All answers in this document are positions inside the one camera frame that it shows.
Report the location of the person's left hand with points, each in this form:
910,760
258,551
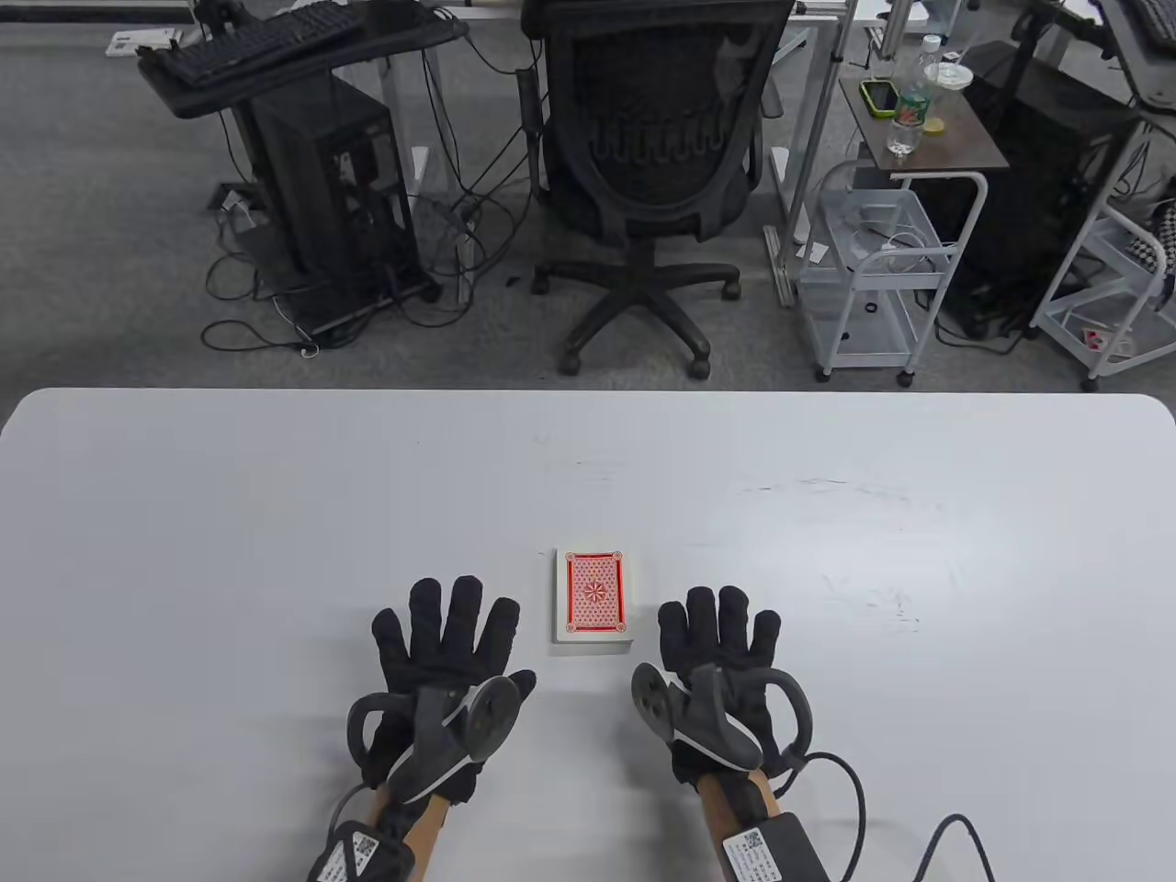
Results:
450,634

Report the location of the person's right hand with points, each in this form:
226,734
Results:
726,634

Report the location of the deck of red playing cards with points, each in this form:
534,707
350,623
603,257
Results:
595,593

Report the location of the person's left forearm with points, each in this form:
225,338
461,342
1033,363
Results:
424,841

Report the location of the red and white card packet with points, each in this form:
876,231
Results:
1093,340

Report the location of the white and black VR controller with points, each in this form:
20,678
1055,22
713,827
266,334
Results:
441,735
712,726

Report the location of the black mesh office chair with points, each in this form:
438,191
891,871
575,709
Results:
661,184

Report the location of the white desk leg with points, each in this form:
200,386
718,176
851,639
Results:
420,170
827,92

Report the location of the black computer tower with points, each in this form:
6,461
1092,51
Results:
1038,184
322,184

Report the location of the black hanging power brick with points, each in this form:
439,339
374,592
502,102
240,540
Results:
528,101

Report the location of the clear bottle green label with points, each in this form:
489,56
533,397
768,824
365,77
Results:
910,110

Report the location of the phone in green case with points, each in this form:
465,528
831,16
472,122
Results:
880,96

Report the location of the black white checkered cloth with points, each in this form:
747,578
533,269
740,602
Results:
1165,230

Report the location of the clear plastic cup with lid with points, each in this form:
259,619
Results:
948,75

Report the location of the black keyboard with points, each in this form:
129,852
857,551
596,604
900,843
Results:
248,41
1159,23

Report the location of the brown side table white frame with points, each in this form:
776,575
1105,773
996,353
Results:
965,138

